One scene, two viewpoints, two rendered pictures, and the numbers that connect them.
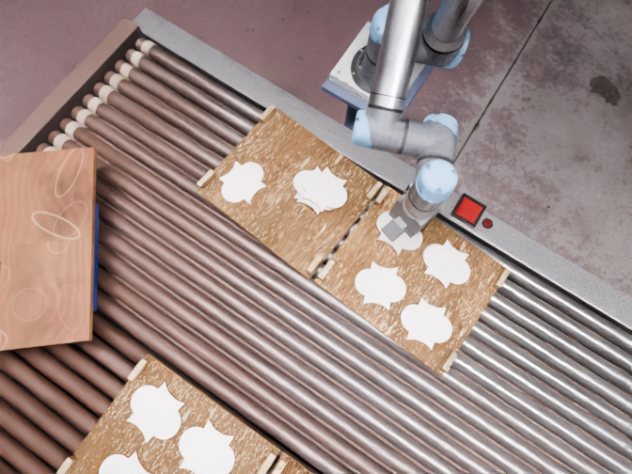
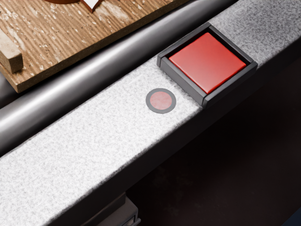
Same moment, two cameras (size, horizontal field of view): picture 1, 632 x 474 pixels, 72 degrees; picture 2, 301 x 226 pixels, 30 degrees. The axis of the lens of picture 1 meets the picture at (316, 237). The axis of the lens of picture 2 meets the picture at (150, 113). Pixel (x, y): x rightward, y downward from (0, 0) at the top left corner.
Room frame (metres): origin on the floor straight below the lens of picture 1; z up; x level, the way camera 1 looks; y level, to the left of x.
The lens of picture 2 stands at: (0.49, -0.81, 1.39)
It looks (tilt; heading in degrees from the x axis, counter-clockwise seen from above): 57 degrees down; 105
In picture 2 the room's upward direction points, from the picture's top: 7 degrees clockwise
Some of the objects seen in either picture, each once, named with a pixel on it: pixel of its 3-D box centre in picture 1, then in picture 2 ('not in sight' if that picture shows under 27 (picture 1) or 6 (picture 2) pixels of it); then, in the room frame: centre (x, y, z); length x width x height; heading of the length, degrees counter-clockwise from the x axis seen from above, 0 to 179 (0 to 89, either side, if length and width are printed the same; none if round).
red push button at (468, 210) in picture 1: (468, 211); (206, 65); (0.45, -0.43, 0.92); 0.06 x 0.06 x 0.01; 62
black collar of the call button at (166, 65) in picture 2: (468, 210); (206, 64); (0.45, -0.43, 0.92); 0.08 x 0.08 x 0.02; 62
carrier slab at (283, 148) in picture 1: (290, 188); not in sight; (0.47, 0.09, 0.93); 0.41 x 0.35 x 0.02; 57
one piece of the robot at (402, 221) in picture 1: (406, 215); not in sight; (0.35, -0.21, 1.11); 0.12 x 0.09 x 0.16; 135
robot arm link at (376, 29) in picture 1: (392, 34); not in sight; (0.90, -0.16, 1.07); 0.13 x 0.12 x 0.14; 84
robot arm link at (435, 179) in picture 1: (432, 184); not in sight; (0.37, -0.23, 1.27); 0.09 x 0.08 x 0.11; 174
